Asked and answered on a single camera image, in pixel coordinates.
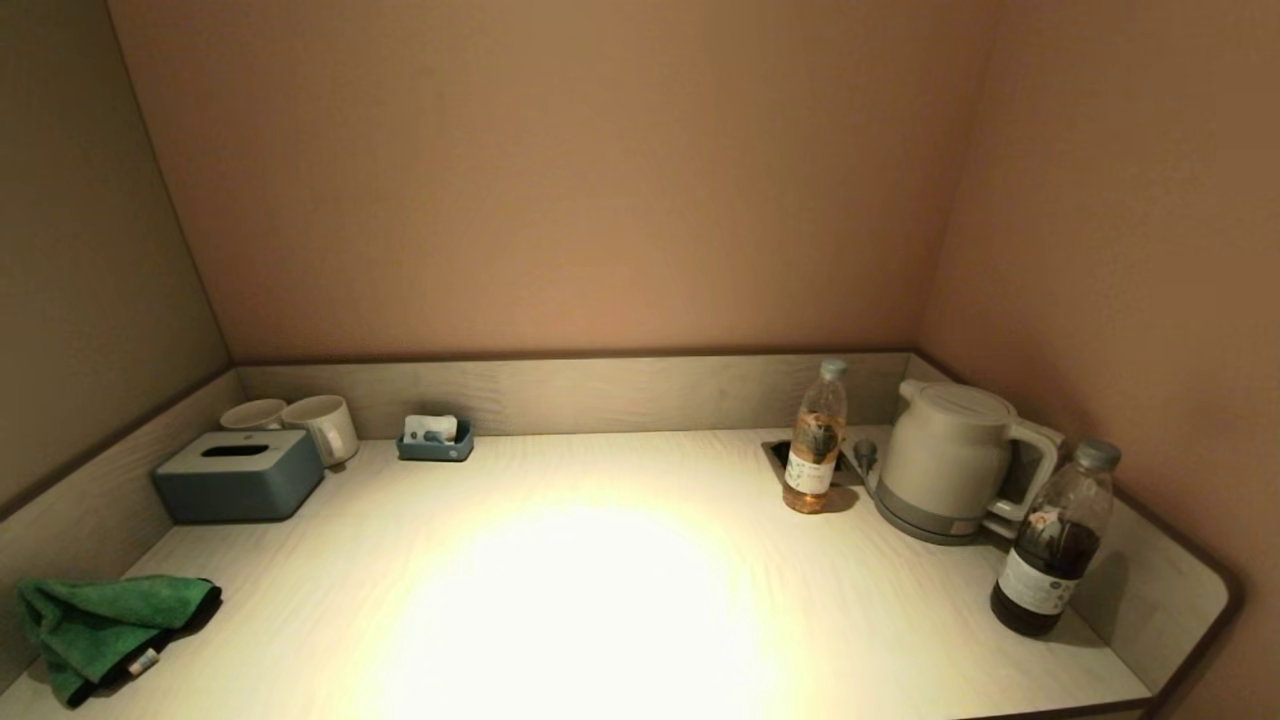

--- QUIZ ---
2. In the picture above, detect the green microfiber cloth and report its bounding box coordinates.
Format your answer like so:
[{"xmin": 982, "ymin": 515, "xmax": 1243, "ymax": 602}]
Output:
[{"xmin": 16, "ymin": 575, "xmax": 222, "ymax": 708}]

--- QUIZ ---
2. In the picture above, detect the recessed power socket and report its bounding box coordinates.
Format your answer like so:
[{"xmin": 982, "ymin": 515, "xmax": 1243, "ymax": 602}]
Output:
[{"xmin": 762, "ymin": 440, "xmax": 863, "ymax": 488}]

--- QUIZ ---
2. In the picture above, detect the plastic bottle with amber drink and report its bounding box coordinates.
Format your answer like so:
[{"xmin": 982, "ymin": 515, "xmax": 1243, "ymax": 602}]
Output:
[{"xmin": 782, "ymin": 359, "xmax": 849, "ymax": 514}]

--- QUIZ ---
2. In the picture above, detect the small blue sachet tray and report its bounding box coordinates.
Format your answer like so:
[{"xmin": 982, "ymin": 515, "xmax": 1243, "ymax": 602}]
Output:
[{"xmin": 397, "ymin": 417, "xmax": 475, "ymax": 462}]

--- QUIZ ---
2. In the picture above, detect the white electric kettle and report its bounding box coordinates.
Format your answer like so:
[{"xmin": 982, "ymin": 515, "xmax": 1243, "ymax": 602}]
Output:
[{"xmin": 878, "ymin": 379, "xmax": 1065, "ymax": 525}]

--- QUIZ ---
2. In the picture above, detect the white ceramic mug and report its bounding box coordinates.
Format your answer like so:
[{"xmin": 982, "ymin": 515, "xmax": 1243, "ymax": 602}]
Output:
[
  {"xmin": 281, "ymin": 394, "xmax": 360, "ymax": 468},
  {"xmin": 220, "ymin": 398, "xmax": 289, "ymax": 432}
]

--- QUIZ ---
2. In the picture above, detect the grey kettle base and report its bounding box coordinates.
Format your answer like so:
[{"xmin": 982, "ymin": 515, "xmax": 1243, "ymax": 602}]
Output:
[{"xmin": 873, "ymin": 488, "xmax": 996, "ymax": 546}]

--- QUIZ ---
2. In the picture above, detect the grey-blue tissue box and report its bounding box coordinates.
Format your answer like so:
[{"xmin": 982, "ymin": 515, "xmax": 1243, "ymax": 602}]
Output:
[{"xmin": 152, "ymin": 429, "xmax": 325, "ymax": 523}]

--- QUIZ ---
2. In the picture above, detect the plastic bottle with dark drink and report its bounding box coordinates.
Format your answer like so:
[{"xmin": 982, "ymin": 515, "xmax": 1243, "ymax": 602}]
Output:
[{"xmin": 990, "ymin": 439, "xmax": 1123, "ymax": 637}]

